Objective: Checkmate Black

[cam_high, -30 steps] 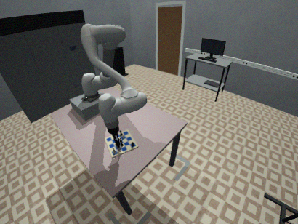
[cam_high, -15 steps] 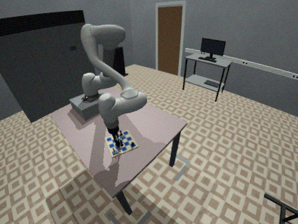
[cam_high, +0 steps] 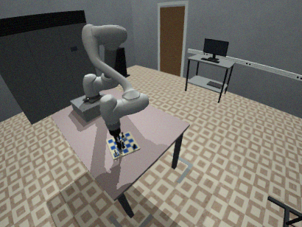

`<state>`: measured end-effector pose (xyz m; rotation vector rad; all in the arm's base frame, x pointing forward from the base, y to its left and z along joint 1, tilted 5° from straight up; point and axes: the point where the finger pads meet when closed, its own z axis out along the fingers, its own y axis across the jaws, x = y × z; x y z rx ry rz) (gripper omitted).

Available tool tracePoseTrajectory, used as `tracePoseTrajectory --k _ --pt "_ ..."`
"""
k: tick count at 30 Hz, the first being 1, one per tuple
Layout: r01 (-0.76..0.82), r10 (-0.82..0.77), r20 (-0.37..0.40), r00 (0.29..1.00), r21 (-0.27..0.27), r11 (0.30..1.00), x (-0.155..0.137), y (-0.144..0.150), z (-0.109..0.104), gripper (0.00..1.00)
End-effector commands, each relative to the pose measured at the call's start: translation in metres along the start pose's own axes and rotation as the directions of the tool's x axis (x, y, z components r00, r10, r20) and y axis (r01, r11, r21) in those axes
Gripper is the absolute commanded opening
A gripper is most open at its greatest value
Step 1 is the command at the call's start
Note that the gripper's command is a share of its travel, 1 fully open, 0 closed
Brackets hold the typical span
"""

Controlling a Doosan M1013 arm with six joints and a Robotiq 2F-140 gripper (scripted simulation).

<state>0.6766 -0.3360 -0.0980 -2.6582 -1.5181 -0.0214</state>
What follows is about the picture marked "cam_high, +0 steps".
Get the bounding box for blue and cream chessboard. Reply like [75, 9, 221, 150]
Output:
[106, 132, 140, 160]

